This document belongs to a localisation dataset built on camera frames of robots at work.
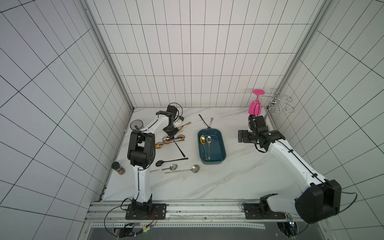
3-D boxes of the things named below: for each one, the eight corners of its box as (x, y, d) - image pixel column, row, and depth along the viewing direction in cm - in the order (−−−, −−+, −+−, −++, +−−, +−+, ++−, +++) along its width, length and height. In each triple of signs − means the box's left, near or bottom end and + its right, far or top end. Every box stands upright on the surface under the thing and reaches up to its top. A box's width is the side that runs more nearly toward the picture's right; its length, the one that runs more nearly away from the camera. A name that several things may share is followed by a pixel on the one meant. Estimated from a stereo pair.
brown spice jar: (117, 174, 88) (109, 168, 80) (119, 168, 90) (112, 161, 82) (126, 174, 88) (119, 168, 80) (127, 168, 90) (121, 161, 82)
